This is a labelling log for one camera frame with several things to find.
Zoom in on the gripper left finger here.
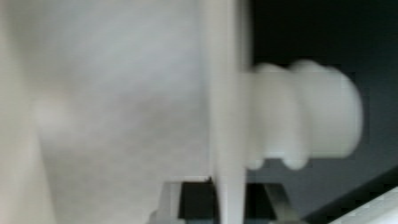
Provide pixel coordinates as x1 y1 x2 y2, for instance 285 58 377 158
155 180 217 224

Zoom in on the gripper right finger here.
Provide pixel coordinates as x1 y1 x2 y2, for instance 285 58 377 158
246 183 310 224

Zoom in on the white cabinet body box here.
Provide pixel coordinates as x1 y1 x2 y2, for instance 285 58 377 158
0 0 246 224

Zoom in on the white cabinet door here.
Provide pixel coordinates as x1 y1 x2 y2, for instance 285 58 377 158
246 60 363 170

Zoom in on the white U-shaped fence frame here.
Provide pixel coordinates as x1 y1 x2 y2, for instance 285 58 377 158
329 187 398 224

